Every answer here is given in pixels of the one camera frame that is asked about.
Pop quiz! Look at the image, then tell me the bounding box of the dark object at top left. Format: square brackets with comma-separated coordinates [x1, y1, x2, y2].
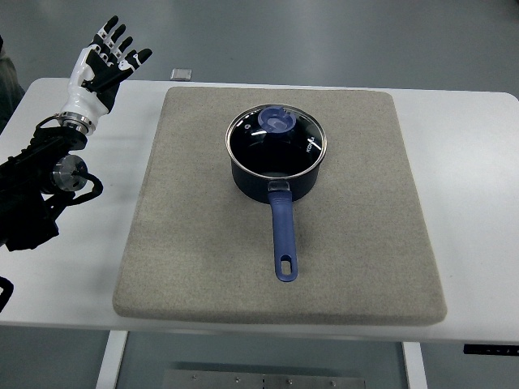
[0, 39, 25, 132]

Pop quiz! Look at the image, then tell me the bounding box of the white table left leg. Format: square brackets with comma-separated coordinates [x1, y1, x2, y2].
[95, 331, 129, 389]

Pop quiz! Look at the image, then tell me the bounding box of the glass lid with blue knob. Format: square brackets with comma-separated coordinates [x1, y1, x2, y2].
[225, 105, 327, 177]

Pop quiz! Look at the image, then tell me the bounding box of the metal base plate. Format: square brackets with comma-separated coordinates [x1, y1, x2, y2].
[161, 370, 366, 389]

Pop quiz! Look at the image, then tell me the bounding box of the black table control panel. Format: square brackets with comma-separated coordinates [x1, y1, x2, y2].
[463, 344, 519, 357]

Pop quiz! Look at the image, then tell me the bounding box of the small grey floor plate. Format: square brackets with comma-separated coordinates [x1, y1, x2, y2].
[170, 68, 192, 81]

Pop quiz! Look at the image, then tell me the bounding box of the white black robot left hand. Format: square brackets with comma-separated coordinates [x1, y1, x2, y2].
[58, 15, 152, 135]

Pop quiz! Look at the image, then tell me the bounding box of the black part at left edge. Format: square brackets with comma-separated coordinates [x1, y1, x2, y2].
[0, 276, 14, 311]

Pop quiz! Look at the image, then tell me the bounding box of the grey felt mat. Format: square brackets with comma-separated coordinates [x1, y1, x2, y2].
[113, 87, 447, 326]

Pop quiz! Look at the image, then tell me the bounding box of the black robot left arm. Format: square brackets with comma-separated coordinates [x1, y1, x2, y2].
[1, 113, 103, 251]

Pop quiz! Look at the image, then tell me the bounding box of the white table leg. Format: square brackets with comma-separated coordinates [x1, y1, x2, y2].
[95, 331, 129, 389]
[401, 342, 428, 389]

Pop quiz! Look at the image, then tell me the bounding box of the white table right leg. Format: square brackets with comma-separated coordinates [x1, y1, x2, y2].
[401, 342, 428, 389]

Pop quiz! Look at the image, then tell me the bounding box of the dark blue saucepan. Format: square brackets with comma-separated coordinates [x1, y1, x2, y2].
[229, 157, 321, 282]

